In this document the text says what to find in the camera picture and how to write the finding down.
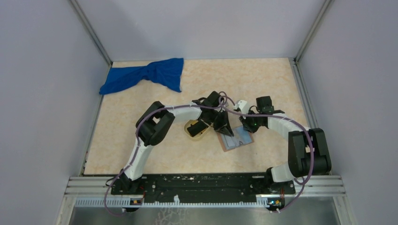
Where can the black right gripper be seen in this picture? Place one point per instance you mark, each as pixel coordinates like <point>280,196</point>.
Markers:
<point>246,125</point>

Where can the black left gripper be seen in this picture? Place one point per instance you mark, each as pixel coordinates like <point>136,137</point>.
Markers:
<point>224,127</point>

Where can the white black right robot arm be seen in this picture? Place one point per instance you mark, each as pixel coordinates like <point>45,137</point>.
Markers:
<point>308,151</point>

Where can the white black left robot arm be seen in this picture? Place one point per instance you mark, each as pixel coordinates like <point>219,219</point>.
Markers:
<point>154,124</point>

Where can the black VIP card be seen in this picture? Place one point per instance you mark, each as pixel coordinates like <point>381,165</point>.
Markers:
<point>197,128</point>

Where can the beige oval plastic tray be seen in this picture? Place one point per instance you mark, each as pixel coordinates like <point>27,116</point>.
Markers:
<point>197,137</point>

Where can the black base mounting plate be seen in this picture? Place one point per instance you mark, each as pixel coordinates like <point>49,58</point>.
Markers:
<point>202,187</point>

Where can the blue cloth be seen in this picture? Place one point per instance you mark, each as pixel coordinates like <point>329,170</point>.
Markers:
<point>165,72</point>

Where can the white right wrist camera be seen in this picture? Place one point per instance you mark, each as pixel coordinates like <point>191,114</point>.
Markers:
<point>242,106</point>

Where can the aluminium front rail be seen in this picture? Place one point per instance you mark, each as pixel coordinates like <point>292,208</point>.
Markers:
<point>324,185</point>

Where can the aluminium right corner post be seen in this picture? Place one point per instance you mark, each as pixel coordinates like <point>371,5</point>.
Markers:
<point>313,29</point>

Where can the aluminium corner post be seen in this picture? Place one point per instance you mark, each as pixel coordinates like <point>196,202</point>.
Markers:
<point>84,20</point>
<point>313,29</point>

